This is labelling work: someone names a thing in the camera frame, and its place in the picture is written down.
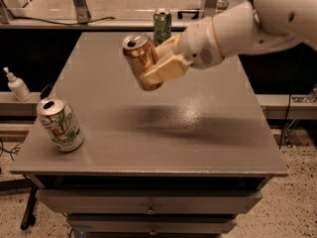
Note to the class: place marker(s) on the grey drawer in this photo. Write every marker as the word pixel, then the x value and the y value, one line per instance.
pixel 152 224
pixel 148 201

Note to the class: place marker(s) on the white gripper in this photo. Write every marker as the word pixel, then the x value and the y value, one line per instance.
pixel 198 44

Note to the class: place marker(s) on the orange soda can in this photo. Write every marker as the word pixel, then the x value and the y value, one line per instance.
pixel 139 52

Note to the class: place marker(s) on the white pump bottle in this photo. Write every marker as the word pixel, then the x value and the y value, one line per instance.
pixel 17 86

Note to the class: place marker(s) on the grey lower drawer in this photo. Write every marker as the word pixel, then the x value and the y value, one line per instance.
pixel 152 224

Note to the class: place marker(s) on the white green 7up can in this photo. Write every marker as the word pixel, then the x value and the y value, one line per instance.
pixel 58 118

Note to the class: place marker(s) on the grey metal bracket left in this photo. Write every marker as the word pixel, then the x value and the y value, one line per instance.
pixel 82 12

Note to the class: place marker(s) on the green soda can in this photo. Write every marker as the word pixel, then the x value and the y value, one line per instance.
pixel 162 26

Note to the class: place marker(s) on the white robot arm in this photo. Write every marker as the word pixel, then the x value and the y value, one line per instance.
pixel 252 28

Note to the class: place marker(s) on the black table leg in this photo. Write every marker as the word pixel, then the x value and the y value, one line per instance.
pixel 29 219

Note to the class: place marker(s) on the grey top drawer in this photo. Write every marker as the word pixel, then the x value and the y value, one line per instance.
pixel 148 201

